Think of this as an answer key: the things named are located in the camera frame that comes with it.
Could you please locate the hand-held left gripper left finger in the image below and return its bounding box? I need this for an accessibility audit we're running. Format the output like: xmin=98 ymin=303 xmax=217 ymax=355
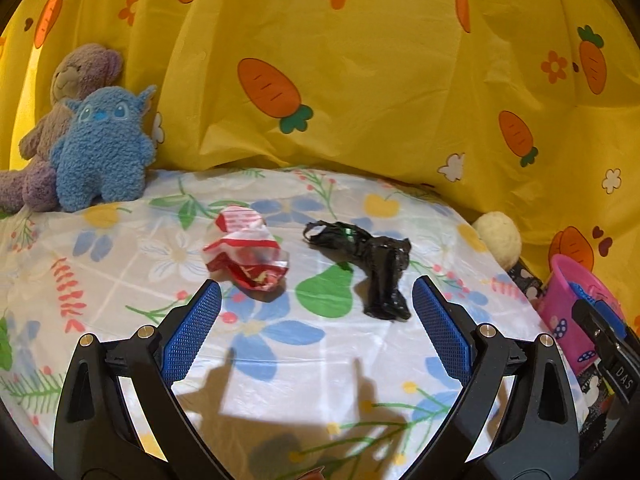
xmin=54 ymin=279 xmax=236 ymax=480

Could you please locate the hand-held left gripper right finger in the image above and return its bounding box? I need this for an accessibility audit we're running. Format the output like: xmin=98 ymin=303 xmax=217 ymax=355
xmin=400 ymin=275 xmax=583 ymax=480

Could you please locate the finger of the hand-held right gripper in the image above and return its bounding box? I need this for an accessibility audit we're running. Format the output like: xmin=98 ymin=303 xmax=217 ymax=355
xmin=572 ymin=299 xmax=617 ymax=361
xmin=594 ymin=299 xmax=632 ymax=348

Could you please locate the pink plastic bucket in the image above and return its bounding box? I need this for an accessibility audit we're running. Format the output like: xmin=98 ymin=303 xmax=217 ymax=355
xmin=537 ymin=254 xmax=626 ymax=376

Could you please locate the red white plastic wrapper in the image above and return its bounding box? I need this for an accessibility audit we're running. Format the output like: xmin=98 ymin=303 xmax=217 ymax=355
xmin=201 ymin=205 xmax=291 ymax=292

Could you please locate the stringy black plastic bag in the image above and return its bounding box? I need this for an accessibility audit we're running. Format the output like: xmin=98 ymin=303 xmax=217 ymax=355
xmin=302 ymin=220 xmax=371 ymax=262

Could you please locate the beige plush ball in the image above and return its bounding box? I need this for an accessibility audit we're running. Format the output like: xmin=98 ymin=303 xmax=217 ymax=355
xmin=472 ymin=212 xmax=522 ymax=271

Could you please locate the floral plastic tablecloth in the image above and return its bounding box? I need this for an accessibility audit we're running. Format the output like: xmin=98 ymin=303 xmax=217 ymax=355
xmin=0 ymin=165 xmax=591 ymax=480

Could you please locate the blue plush monster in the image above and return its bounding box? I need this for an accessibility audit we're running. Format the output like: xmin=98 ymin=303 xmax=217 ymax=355
xmin=49 ymin=85 xmax=158 ymax=213

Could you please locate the brown teddy bear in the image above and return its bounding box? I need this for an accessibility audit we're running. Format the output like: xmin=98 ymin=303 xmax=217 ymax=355
xmin=0 ymin=43 xmax=125 ymax=213

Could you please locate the yellow carrot print curtain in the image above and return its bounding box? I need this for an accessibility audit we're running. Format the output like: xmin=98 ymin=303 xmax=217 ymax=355
xmin=0 ymin=0 xmax=640 ymax=311

